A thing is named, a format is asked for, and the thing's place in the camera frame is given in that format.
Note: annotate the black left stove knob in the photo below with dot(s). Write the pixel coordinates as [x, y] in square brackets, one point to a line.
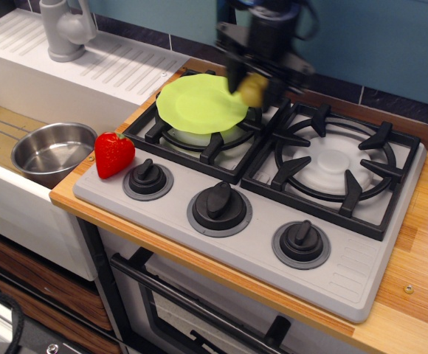
[147, 181]

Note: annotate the small steel pot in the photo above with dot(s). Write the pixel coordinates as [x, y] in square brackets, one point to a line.
[48, 154]

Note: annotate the light green plastic plate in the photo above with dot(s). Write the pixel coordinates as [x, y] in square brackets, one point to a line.
[200, 104]

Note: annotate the black left burner grate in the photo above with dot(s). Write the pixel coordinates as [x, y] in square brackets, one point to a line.
[224, 155]

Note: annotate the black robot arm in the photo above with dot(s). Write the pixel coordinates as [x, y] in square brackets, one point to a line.
[307, 21]

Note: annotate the black middle stove knob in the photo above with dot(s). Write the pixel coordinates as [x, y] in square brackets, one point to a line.
[219, 211]

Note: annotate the black burner grate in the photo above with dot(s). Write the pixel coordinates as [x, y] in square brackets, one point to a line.
[224, 155]
[351, 173]

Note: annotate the black oven door handle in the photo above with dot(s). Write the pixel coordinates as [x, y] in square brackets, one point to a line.
[151, 284]

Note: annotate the red toy strawberry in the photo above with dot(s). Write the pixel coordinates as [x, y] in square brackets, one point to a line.
[113, 153]

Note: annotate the black right burner grate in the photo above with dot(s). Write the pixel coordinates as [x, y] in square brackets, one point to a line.
[351, 173]

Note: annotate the yellow toy potato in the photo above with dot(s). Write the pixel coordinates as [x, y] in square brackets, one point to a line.
[252, 88]

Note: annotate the black stove knob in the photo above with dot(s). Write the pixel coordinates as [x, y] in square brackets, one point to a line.
[301, 245]
[219, 211]
[147, 181]

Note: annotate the upper wooden drawer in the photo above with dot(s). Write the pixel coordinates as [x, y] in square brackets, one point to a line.
[51, 281]

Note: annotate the black right stove knob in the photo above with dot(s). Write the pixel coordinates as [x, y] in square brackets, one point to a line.
[301, 245]

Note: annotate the white toy sink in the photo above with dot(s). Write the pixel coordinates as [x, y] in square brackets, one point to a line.
[50, 115]

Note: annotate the grey toy faucet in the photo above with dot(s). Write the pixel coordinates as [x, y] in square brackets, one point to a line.
[67, 33]

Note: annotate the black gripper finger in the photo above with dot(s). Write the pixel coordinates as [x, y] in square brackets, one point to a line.
[276, 88]
[236, 69]

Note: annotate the grey toy stove top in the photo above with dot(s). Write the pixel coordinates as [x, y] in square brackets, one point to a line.
[346, 284]

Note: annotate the lower wooden drawer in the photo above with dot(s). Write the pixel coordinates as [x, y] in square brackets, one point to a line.
[55, 320]

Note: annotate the toy oven door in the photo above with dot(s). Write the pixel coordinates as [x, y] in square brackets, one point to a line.
[184, 312]

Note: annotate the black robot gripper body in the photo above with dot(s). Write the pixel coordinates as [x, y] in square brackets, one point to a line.
[267, 46]

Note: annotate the wooden drawer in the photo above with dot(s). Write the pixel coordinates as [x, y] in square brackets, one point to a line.
[51, 281]
[55, 320]

